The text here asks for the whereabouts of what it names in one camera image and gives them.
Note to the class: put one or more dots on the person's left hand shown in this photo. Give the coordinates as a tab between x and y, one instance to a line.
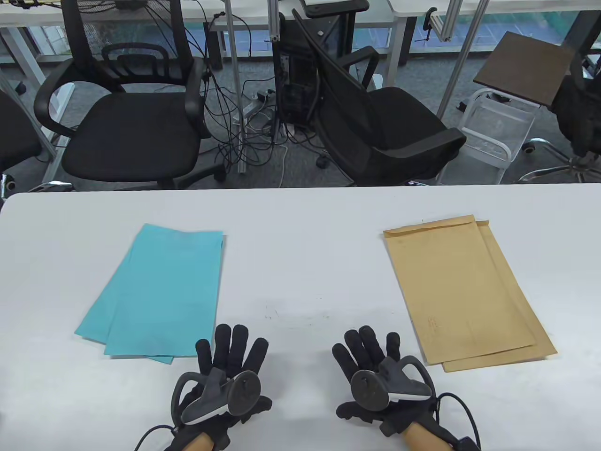
232	347

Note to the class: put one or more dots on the person's right hand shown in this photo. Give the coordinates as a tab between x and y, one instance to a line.
366	350

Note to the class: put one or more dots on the grey hand controller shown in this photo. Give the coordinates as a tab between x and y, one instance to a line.
244	392
368	389

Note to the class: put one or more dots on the teal paper sheet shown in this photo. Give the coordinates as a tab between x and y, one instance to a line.
99	322
169	291

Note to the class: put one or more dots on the brown paper envelope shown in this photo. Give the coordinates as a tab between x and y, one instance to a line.
536	331
455	291

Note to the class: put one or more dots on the person's right forearm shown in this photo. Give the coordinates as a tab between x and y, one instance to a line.
422	441

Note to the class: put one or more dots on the person's left forearm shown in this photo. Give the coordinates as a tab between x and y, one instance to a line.
197	444

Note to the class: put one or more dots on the black office chair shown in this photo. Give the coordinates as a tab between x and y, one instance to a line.
131	136
404	117
575	112
14	136

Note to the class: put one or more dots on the white power strip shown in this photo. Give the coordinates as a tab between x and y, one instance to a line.
260	96

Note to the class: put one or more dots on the white metal rack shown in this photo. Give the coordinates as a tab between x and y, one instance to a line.
495	120

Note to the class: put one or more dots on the black computer tower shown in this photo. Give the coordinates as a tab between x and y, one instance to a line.
293	80

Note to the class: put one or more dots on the dark brown board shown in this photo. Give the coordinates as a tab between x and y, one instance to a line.
526	68

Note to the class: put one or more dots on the aluminium profile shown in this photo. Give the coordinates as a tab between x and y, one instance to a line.
274	23
446	26

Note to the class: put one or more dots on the black clamp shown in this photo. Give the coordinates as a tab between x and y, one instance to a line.
428	23

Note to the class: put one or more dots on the aluminium post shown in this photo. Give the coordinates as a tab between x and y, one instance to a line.
462	56
234	70

